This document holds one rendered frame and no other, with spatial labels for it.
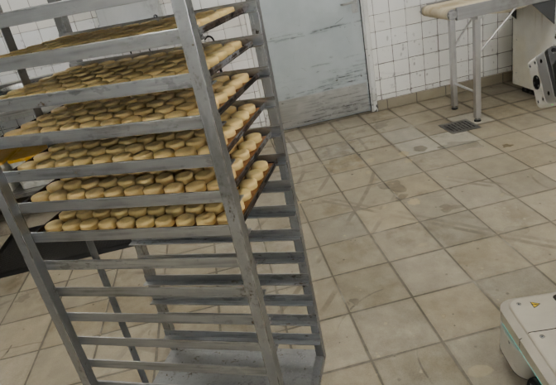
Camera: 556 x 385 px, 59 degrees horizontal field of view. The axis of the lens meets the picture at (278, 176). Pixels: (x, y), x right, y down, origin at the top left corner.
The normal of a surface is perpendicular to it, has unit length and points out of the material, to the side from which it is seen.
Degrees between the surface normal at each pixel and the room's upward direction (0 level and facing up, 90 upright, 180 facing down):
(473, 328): 0
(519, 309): 0
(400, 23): 90
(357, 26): 90
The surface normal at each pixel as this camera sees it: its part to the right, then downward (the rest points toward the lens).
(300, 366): -0.18, -0.90
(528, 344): -0.66, -0.68
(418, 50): 0.15, 0.37
